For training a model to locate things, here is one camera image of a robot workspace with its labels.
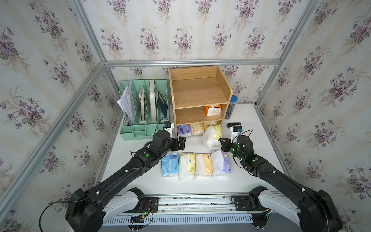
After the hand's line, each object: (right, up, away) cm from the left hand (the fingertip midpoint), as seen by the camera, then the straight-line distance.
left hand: (181, 138), depth 77 cm
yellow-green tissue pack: (+3, -16, +5) cm, 17 cm away
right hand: (+23, -1, +6) cm, 23 cm away
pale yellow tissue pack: (+11, +4, +19) cm, 23 cm away
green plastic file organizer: (-27, +20, +24) cm, 41 cm away
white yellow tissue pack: (+18, +1, +8) cm, 20 cm away
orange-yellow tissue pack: (+13, -15, +4) cm, 20 cm away
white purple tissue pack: (+23, -15, +4) cm, 28 cm away
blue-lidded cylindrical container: (+35, +18, +25) cm, 47 cm away
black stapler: (+35, +6, +27) cm, 45 cm away
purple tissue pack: (+1, +3, +19) cm, 19 cm away
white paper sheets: (-33, +21, +8) cm, 40 cm away
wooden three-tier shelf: (+11, +24, +5) cm, 27 cm away
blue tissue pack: (-7, -16, +5) cm, 18 cm away
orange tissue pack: (+19, +16, +9) cm, 27 cm away
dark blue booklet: (-15, +21, +27) cm, 38 cm away
